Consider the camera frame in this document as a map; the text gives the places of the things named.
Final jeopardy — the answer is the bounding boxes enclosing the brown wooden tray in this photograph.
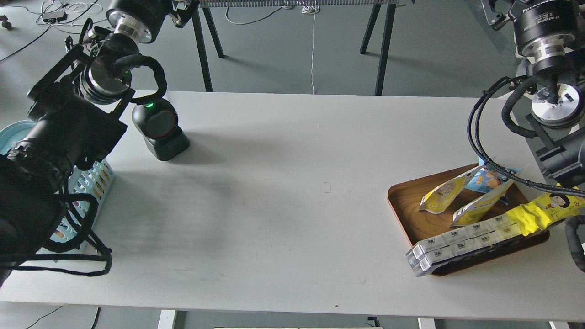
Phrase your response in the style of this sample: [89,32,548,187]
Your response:
[387,164,550,276]

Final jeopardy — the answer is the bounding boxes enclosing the light blue plastic basket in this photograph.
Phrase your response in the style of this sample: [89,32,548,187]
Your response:
[0,120,114,254]

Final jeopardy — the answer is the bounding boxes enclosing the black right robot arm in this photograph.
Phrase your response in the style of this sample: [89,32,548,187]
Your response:
[481,0,584,188]

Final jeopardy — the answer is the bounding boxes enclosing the yellow cartoon snack bag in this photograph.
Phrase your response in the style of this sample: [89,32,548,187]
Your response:
[504,192,584,237]

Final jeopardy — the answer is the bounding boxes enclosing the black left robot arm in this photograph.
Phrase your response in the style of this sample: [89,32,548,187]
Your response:
[0,0,199,282]

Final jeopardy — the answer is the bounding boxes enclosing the blue snack bag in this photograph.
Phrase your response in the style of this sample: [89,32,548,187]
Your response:
[465,157,509,194]

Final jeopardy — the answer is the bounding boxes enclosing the black power adapter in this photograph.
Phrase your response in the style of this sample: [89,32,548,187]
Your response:
[41,11,68,24]

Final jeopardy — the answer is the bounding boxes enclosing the black barcode scanner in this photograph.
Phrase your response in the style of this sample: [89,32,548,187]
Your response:
[132,98,190,162]

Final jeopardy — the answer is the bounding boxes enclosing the black table legs behind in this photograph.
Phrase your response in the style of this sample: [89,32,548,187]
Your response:
[191,0,397,96]

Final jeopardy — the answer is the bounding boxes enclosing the yellow bean snack pouch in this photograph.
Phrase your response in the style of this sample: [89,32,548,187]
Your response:
[419,165,483,214]

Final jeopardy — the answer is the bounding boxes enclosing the white hanging cable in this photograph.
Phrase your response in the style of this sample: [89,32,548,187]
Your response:
[302,5,320,95]

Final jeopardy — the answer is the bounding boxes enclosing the clear boxed snack pack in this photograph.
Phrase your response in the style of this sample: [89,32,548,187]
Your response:
[405,215,523,277]

